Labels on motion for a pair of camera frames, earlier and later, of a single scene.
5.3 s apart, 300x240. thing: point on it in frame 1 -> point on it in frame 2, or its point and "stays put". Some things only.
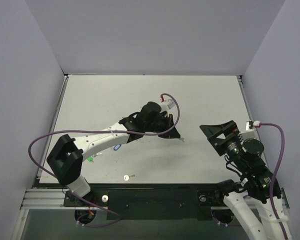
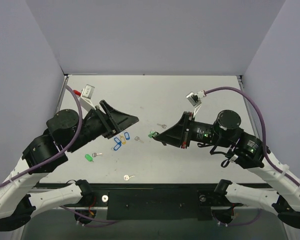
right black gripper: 225,137 -> 185,130
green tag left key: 90,158 stays put
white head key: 126,177 stays put
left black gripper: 165,124 -> 104,122
